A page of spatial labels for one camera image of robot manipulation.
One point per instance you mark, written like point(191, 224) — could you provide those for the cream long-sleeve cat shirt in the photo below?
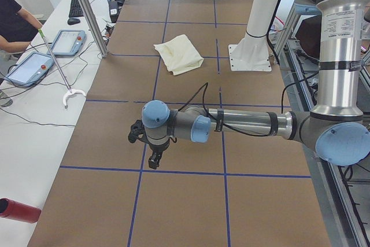
point(179, 55)

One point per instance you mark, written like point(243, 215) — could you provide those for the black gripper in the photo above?
point(156, 150)

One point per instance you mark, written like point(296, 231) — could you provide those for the seated person black shirt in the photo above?
point(18, 27)

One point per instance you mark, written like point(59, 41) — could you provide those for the red bottle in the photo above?
point(14, 210)

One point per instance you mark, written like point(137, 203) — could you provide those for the aluminium frame post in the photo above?
point(93, 26)

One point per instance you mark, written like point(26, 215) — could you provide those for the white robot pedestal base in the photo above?
point(251, 53)

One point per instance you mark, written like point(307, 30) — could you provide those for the black computer mouse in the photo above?
point(73, 21)

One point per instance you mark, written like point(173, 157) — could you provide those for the black keyboard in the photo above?
point(75, 9)

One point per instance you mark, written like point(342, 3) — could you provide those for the near teach pendant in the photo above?
point(30, 70)

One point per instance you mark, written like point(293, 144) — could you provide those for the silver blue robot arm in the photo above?
point(212, 26)

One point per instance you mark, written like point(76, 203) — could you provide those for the teach pendant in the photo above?
point(68, 42)
point(30, 70)

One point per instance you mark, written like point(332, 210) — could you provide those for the white claw reacher stick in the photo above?
point(70, 91)

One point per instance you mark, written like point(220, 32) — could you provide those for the far teach pendant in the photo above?
point(68, 42)

